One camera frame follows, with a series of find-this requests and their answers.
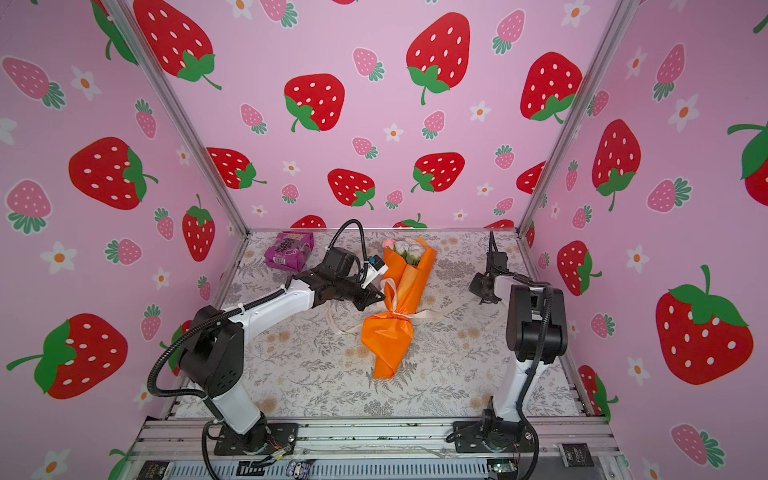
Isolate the white fake rose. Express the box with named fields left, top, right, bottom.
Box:
left=394, top=240, right=412, bottom=257

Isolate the white printed ribbon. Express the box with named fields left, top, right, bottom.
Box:
left=329, top=277, right=445, bottom=337

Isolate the orange wrapping paper sheet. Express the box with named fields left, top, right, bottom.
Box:
left=361, top=238, right=437, bottom=380

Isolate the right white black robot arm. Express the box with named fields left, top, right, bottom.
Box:
left=469, top=250, right=568, bottom=451

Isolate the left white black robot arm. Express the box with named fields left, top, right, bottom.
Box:
left=146, top=247, right=388, bottom=453

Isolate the purple snack packet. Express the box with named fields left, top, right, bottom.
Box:
left=264, top=231, right=314, bottom=273

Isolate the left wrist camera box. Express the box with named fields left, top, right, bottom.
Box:
left=361, top=255, right=389, bottom=288

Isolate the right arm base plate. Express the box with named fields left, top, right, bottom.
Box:
left=445, top=420, right=536, bottom=453

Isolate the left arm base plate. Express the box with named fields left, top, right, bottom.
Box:
left=213, top=423, right=299, bottom=457

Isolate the aluminium frame rail base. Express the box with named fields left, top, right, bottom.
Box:
left=115, top=417, right=632, bottom=479

